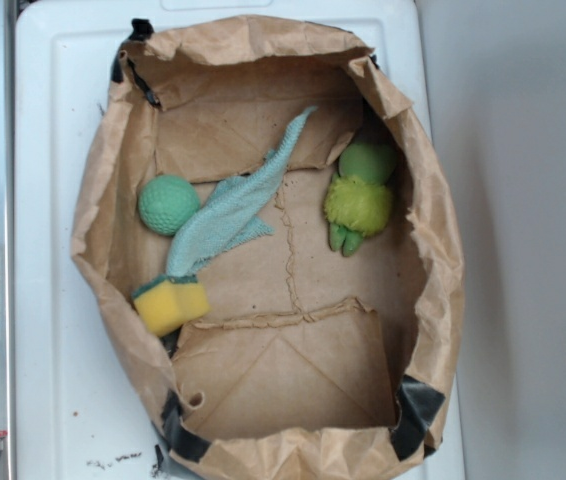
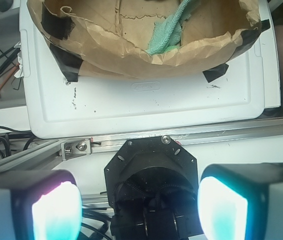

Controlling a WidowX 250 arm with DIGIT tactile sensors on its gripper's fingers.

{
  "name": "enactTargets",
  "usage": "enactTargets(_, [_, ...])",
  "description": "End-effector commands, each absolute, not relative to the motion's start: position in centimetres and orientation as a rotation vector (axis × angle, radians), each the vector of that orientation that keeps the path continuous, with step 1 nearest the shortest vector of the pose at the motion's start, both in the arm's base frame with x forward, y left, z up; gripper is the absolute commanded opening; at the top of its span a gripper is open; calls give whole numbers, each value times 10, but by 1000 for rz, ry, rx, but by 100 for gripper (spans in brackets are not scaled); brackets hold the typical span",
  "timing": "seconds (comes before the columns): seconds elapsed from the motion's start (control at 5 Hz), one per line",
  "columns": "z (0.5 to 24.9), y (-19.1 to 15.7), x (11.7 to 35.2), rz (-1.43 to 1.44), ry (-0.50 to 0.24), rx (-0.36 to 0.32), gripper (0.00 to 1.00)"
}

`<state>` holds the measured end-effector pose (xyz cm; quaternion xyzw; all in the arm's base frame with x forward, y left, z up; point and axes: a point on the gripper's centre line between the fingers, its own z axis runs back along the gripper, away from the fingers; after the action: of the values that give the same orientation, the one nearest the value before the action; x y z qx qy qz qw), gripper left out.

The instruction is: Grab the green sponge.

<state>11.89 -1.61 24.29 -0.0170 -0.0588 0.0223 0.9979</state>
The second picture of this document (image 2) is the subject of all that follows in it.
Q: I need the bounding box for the black hex key set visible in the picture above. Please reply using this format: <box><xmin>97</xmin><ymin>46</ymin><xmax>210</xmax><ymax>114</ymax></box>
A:
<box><xmin>0</xmin><ymin>46</ymin><xmax>21</xmax><ymax>77</ymax></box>

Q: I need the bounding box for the brown paper bag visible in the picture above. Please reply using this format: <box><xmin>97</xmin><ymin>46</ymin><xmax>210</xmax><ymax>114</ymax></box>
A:
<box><xmin>26</xmin><ymin>0</ymin><xmax>270</xmax><ymax>82</ymax></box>

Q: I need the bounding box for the orange handled tool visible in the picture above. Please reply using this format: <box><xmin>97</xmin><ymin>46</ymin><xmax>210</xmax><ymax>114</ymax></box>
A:
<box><xmin>0</xmin><ymin>63</ymin><xmax>20</xmax><ymax>99</ymax></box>

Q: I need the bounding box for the aluminium frame rail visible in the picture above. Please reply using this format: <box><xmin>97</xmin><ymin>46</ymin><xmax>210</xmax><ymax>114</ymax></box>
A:
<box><xmin>0</xmin><ymin>117</ymin><xmax>283</xmax><ymax>174</ymax></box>

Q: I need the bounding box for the teal woven cloth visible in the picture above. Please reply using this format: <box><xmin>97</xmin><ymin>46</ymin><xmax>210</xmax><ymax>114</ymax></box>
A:
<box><xmin>145</xmin><ymin>0</ymin><xmax>201</xmax><ymax>56</ymax></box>

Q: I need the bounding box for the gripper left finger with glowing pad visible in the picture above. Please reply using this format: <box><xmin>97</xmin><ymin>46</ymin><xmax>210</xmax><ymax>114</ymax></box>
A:
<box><xmin>0</xmin><ymin>170</ymin><xmax>82</xmax><ymax>240</ymax></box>

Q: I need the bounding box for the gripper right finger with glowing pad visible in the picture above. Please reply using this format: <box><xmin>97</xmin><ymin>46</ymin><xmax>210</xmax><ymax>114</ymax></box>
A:
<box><xmin>197</xmin><ymin>162</ymin><xmax>283</xmax><ymax>240</ymax></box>

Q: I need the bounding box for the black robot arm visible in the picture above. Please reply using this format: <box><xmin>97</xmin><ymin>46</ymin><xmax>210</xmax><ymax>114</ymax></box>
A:
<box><xmin>0</xmin><ymin>137</ymin><xmax>283</xmax><ymax>240</ymax></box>

